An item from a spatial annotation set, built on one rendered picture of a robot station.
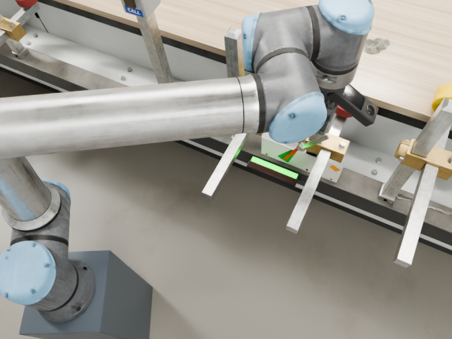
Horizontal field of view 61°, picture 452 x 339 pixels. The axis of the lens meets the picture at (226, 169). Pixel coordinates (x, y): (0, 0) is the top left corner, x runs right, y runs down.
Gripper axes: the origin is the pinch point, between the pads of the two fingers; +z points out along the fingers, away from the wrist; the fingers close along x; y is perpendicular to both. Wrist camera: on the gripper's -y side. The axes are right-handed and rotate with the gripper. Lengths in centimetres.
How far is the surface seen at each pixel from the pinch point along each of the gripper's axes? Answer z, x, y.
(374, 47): 9.4, -42.6, -2.2
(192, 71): 31, -28, 58
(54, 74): 31, -4, 107
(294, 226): 14.9, 19.7, -1.6
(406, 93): 10.9, -30.4, -15.7
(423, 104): 10.9, -28.2, -20.9
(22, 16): 16, -14, 122
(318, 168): 14.9, 1.2, -1.3
